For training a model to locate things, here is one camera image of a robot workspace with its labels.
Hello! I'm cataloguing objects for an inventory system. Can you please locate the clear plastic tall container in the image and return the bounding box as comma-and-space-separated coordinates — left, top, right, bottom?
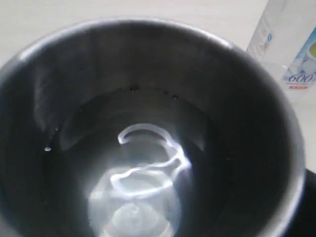
246, 0, 316, 90

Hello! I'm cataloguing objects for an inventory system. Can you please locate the stainless steel cup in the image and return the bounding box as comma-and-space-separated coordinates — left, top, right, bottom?
0, 18, 305, 237

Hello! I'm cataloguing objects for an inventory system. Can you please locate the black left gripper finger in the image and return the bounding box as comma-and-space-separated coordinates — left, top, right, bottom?
299, 169, 316, 237

